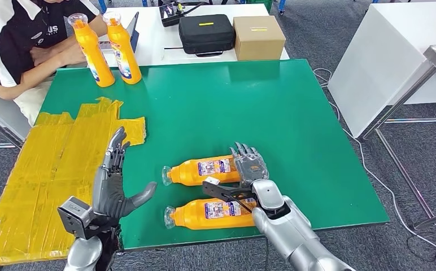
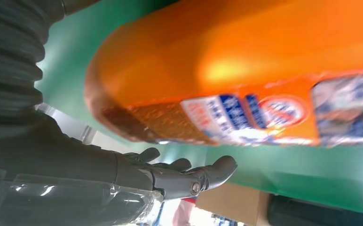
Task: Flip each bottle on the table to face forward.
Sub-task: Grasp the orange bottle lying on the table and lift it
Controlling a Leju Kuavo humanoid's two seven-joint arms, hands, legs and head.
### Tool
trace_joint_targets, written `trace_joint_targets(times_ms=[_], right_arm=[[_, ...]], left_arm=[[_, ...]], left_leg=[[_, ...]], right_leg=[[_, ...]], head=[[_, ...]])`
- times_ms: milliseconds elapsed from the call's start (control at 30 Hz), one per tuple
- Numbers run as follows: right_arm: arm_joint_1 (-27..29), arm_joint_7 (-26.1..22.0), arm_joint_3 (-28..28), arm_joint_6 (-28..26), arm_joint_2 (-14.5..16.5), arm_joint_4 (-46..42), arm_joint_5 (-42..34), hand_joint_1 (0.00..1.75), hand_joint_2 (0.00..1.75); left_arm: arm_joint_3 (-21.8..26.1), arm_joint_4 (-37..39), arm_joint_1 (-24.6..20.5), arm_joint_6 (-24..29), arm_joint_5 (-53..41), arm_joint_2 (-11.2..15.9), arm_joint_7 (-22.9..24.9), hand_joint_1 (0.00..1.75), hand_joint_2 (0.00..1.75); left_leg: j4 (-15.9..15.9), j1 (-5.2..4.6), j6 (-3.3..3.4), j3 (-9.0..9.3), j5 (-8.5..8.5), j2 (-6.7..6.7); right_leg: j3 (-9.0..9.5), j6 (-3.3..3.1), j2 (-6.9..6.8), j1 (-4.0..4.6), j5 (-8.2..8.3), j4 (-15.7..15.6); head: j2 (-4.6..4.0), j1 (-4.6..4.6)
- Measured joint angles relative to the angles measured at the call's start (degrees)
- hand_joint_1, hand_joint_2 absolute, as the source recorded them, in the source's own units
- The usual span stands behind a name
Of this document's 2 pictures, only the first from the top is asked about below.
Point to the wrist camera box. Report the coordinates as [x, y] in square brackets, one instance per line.
[221, 190]
[74, 217]

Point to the person's left forearm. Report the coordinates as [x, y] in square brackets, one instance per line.
[68, 41]

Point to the white desk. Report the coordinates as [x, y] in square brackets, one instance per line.
[154, 48]

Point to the white panel-sided table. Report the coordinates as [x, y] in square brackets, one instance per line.
[377, 69]

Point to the person's right forearm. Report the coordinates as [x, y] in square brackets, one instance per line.
[27, 80]

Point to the brown cardboard box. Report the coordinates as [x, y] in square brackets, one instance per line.
[259, 43]

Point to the person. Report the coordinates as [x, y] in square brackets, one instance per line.
[12, 37]

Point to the black zip carry case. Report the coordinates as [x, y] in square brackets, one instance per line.
[206, 37]

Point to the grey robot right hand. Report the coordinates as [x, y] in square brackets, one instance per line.
[251, 168]

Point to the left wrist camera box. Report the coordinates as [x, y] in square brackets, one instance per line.
[74, 217]

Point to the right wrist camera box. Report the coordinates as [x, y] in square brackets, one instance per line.
[221, 190]

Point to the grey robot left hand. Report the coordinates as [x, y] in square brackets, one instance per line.
[109, 194]

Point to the person's right hand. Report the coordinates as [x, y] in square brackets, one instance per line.
[74, 54]

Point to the green table mat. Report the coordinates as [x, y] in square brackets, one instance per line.
[221, 104]

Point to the yellow plastic sheet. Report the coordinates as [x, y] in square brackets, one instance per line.
[46, 179]

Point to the green plastic crate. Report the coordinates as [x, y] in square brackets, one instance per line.
[260, 3]

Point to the orange detergent bottle clear cap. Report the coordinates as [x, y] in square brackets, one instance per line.
[192, 219]
[122, 48]
[188, 174]
[92, 56]

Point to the black controller with screen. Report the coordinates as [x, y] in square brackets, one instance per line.
[170, 15]

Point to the thin black pen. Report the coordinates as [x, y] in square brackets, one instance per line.
[174, 48]

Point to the tablet in blue case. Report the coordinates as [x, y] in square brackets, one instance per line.
[134, 35]

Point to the person's left hand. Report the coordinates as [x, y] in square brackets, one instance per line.
[42, 56]

